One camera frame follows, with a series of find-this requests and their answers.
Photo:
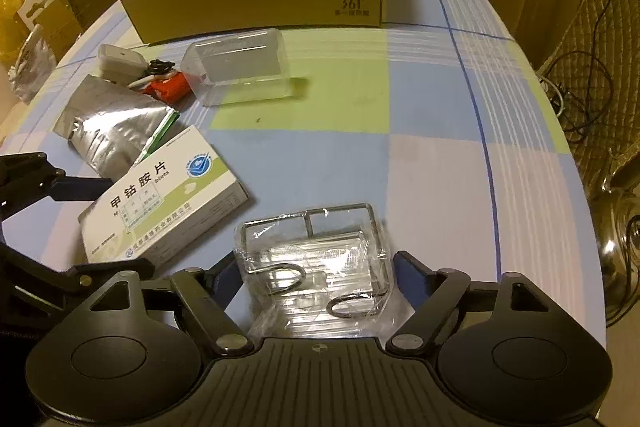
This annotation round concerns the yellow plastic bag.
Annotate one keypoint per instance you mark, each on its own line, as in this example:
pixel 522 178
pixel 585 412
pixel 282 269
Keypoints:
pixel 12 14

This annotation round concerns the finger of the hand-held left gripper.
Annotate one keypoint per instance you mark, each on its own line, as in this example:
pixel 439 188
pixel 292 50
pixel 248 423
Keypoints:
pixel 80 188
pixel 60 279

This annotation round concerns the white and gold cutout box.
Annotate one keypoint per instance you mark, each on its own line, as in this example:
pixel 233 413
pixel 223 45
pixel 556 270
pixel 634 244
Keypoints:
pixel 47 19

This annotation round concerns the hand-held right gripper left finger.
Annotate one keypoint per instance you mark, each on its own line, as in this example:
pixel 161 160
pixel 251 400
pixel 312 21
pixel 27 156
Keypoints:
pixel 224 279

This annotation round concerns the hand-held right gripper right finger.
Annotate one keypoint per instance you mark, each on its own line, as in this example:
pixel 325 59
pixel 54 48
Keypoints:
pixel 409 274

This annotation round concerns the orange packet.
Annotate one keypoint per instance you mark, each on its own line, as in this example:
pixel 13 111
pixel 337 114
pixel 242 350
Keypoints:
pixel 167 87

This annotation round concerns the white and green medicine box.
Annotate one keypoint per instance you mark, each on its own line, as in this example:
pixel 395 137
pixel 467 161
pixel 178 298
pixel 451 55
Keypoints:
pixel 160 202

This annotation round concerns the silver foil pouch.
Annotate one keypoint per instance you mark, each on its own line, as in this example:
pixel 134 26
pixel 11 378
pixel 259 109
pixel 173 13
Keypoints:
pixel 110 122

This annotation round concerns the clear plastic box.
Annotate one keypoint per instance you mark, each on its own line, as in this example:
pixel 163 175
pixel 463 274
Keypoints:
pixel 240 67

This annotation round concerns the crumpled clear plastic bag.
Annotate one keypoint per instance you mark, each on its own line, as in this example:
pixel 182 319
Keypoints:
pixel 30 64

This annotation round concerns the small white box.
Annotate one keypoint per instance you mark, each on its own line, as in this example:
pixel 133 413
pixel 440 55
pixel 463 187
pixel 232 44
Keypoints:
pixel 117 59

